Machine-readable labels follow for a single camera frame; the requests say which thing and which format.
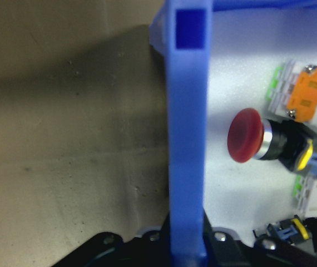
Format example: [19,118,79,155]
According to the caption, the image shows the blue bin holding push buttons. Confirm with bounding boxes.
[148,0,317,267]

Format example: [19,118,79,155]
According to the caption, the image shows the red mushroom push button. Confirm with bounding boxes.
[227,108,317,179]

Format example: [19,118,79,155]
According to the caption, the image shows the orange block push button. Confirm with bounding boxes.
[264,58,317,130]

